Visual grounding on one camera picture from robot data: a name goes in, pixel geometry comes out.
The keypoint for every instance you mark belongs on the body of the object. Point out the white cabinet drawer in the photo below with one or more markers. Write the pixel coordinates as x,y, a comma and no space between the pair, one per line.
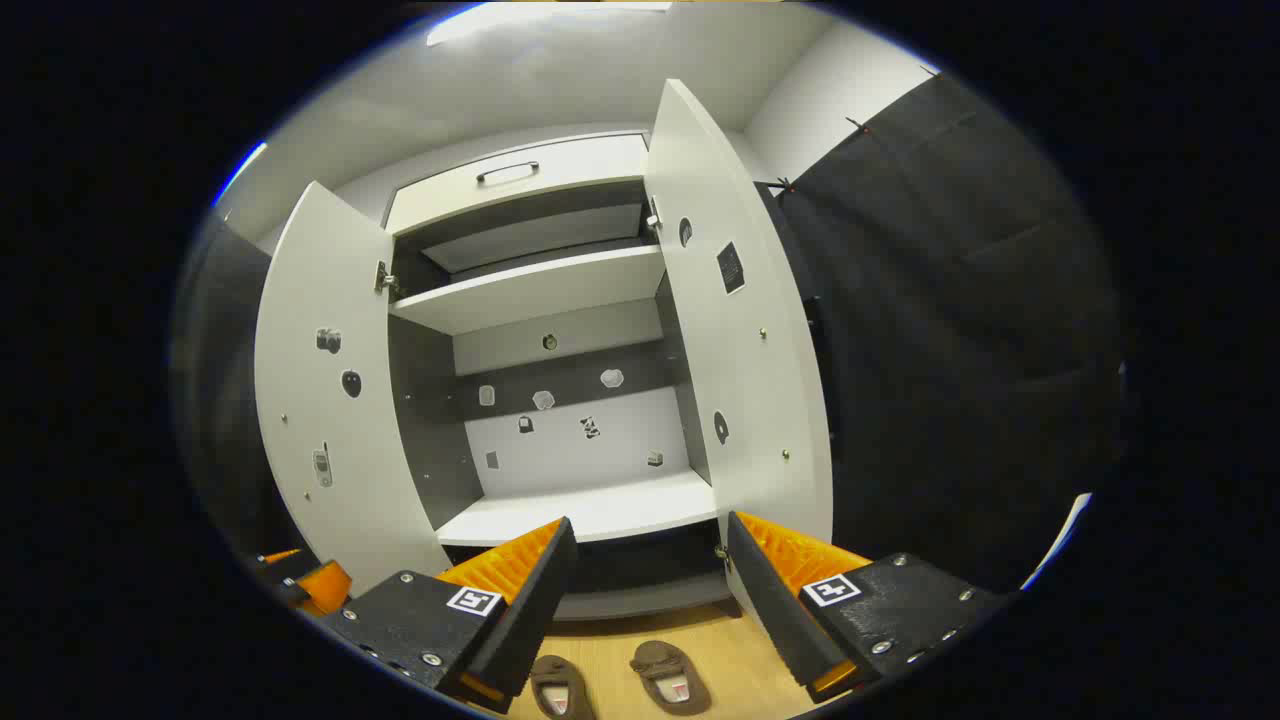
590,165

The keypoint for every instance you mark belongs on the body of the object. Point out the white shoe cabinet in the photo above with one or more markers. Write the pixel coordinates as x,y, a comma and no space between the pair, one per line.
560,285

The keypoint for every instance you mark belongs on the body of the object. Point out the white shoe cabinet door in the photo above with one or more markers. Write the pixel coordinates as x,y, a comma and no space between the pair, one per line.
740,380
320,280

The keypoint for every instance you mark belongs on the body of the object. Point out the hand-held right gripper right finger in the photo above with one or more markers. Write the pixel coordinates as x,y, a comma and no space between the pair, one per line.
775,600

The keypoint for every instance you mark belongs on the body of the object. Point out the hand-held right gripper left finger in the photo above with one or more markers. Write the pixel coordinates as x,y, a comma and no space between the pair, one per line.
535,600

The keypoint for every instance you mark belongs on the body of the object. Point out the brown fuzzy shoe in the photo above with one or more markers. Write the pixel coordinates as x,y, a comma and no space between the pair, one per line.
668,675
560,685

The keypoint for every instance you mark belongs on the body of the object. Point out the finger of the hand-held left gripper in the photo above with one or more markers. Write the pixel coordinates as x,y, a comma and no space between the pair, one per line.
325,585

